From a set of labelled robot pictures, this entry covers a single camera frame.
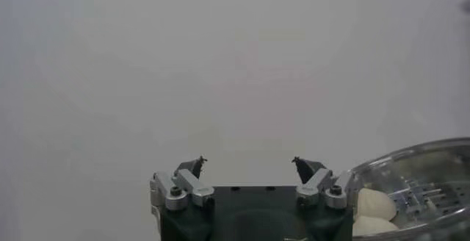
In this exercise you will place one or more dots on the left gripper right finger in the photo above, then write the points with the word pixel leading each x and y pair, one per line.
pixel 323 191

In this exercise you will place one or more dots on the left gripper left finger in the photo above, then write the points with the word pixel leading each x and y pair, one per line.
pixel 183 187

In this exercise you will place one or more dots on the white steamed baozi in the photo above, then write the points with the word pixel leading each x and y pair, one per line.
pixel 374 204
pixel 372 226

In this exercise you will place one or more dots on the steel steamer pot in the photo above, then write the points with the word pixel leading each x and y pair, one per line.
pixel 422 161

